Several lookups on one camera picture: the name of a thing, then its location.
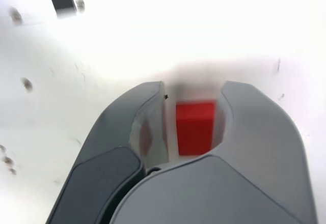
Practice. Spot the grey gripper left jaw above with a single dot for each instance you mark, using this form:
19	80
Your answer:
107	145

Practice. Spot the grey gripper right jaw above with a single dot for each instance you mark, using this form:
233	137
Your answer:
229	183

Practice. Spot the red cube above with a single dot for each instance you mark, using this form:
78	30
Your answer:
196	127

